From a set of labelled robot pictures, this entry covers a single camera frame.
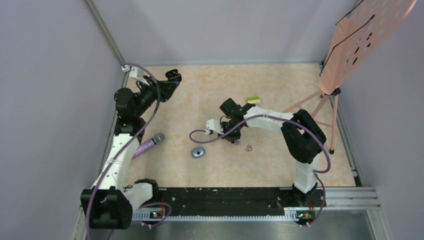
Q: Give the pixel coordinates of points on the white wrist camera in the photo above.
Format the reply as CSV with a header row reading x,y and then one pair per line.
x,y
213,125
135,73

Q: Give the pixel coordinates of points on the pink music stand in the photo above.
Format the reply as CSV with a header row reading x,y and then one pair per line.
x,y
357,35

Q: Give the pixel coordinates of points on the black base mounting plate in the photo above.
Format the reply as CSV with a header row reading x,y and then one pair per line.
x,y
234,201

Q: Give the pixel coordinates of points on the green white purple toy block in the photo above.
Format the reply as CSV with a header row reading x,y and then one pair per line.
x,y
253,100

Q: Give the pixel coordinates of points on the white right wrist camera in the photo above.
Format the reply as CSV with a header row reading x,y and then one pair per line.
x,y
213,125

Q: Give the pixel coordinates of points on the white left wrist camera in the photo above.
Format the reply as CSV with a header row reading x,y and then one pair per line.
x,y
135,73

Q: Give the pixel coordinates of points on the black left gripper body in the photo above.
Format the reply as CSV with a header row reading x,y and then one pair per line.
x,y
163,96

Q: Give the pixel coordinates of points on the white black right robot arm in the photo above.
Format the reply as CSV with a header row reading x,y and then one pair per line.
x,y
303,137

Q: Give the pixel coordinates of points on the aluminium frame rail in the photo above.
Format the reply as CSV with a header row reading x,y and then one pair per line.
x,y
337,198

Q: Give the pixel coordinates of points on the grey purple charging case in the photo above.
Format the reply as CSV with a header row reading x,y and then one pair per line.
x,y
198,152

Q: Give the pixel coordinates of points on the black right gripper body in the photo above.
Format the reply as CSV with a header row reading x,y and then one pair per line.
x,y
227,125

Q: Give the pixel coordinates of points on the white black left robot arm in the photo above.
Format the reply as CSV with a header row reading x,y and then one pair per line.
x,y
108,204

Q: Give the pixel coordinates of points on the glossy black charging case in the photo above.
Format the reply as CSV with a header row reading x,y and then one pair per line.
x,y
173,75

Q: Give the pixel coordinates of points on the purple glitter microphone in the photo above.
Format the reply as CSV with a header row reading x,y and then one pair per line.
x,y
150,143

